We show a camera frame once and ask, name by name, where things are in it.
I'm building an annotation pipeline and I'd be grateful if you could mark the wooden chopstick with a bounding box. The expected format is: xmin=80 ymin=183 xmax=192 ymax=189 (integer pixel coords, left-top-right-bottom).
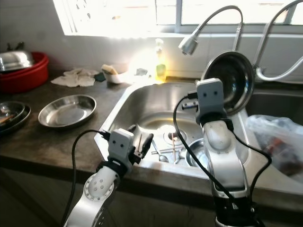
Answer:
xmin=163 ymin=136 xmax=172 ymax=162

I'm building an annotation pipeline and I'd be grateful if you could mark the kitchen sponge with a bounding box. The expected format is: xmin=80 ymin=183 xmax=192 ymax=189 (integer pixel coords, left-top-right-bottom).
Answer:
xmin=102 ymin=64 xmax=119 ymax=75

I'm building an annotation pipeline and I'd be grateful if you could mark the steel spoon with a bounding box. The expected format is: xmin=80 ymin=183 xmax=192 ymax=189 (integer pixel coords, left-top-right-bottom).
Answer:
xmin=151 ymin=142 xmax=171 ymax=164

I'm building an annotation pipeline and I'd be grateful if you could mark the steel sink drain strainer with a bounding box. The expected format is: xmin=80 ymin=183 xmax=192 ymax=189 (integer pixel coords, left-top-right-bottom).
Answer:
xmin=159 ymin=129 xmax=185 ymax=145

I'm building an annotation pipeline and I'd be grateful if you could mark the stainless steel sink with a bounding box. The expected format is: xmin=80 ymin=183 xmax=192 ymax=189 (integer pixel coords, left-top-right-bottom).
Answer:
xmin=94 ymin=81 xmax=303 ymax=194

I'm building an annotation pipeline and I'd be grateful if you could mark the steel bowl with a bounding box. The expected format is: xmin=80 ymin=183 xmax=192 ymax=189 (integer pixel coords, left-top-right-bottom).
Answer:
xmin=184 ymin=138 xmax=211 ymax=169

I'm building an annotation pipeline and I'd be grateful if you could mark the yellow dish soap bottle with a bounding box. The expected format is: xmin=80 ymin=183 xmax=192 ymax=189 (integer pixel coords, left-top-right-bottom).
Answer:
xmin=154 ymin=38 xmax=168 ymax=82

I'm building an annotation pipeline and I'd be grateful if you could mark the oval steel plate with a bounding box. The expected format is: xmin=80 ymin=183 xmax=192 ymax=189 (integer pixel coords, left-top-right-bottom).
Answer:
xmin=38 ymin=95 xmax=97 ymax=129

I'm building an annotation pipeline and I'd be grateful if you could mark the white crumpled cloth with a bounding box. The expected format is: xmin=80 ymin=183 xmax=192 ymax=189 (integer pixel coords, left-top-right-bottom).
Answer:
xmin=51 ymin=68 xmax=98 ymax=88

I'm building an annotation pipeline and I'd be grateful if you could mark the gooseneck faucet with spray head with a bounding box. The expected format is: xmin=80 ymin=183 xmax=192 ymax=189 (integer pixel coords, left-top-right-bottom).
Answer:
xmin=178 ymin=5 xmax=245 ymax=55

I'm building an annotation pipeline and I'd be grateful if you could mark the small round steel plate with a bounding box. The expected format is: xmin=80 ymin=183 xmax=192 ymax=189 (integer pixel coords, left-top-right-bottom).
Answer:
xmin=0 ymin=101 xmax=26 ymax=126

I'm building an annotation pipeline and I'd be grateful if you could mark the clear plastic bag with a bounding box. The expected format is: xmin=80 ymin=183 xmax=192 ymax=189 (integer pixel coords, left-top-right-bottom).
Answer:
xmin=245 ymin=115 xmax=303 ymax=179

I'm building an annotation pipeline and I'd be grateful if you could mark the red plastic basin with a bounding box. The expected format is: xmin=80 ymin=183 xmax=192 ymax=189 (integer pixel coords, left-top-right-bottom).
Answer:
xmin=0 ymin=52 xmax=50 ymax=94

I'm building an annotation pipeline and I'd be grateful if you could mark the bright window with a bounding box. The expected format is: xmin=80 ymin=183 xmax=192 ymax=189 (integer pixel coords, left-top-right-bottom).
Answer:
xmin=52 ymin=0 xmax=303 ymax=37

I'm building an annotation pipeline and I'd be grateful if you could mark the silver gooseneck faucet pipe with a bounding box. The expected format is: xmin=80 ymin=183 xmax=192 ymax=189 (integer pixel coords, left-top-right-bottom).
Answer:
xmin=252 ymin=0 xmax=303 ymax=82

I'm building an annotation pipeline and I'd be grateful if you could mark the steel dome lid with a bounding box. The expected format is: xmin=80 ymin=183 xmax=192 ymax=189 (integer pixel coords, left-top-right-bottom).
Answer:
xmin=0 ymin=50 xmax=35 ymax=72

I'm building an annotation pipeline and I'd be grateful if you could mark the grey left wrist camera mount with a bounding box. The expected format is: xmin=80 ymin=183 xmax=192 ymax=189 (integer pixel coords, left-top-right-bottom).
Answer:
xmin=107 ymin=128 xmax=135 ymax=165

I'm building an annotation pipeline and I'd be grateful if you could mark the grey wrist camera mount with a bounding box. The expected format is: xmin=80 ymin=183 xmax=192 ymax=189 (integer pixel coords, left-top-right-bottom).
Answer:
xmin=107 ymin=128 xmax=135 ymax=165
xmin=194 ymin=78 xmax=231 ymax=126

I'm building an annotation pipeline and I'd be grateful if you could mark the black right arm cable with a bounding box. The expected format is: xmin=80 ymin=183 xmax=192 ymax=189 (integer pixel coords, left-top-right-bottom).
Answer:
xmin=172 ymin=92 xmax=273 ymax=209

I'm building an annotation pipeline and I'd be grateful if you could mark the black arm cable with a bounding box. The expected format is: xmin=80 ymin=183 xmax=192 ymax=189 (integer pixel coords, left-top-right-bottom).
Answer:
xmin=172 ymin=92 xmax=273 ymax=209
xmin=70 ymin=130 xmax=110 ymax=227

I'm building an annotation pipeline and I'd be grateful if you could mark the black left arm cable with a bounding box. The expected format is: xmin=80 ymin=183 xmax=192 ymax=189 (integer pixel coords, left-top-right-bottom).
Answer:
xmin=70 ymin=130 xmax=110 ymax=227

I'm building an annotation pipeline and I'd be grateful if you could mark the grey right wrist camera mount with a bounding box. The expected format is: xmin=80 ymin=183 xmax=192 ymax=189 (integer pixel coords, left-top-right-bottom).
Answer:
xmin=194 ymin=78 xmax=231 ymax=126

